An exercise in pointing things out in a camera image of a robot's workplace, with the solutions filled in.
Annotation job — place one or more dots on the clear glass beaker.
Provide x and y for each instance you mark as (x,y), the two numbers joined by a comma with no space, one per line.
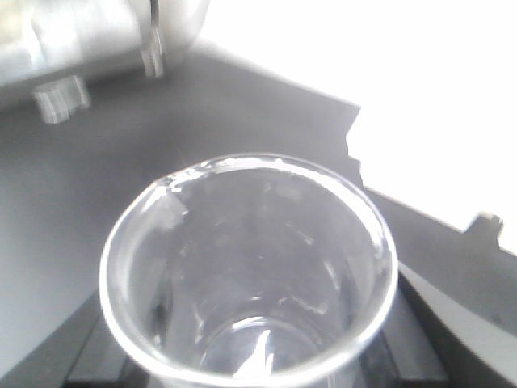
(249,270)

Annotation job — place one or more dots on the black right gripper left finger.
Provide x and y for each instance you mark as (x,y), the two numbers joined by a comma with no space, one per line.
(81,352)

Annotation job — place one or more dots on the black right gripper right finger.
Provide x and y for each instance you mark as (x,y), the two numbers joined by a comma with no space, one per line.
(430,340)

